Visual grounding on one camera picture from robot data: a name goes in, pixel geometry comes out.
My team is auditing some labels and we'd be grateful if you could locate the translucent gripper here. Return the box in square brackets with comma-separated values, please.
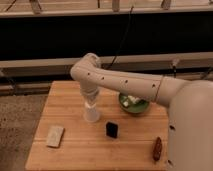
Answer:
[84, 91, 99, 106]

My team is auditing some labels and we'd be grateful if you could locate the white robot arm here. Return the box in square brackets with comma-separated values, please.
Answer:
[70, 53, 213, 171]

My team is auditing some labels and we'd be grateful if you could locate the black eraser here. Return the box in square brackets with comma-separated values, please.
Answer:
[106, 122, 118, 138]

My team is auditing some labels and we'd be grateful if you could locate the white tube in bowl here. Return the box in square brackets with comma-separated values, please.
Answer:
[128, 95, 142, 104]

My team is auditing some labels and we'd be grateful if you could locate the green bowl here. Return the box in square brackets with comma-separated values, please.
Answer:
[118, 93, 149, 115]

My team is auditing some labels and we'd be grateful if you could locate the grey sponge block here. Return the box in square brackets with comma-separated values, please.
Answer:
[46, 126, 64, 148]

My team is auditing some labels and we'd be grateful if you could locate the brown wooden-handled tool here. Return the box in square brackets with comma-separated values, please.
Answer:
[153, 137, 162, 161]

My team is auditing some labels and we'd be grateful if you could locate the black hanging cable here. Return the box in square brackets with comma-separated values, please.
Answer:
[105, 5, 135, 69]

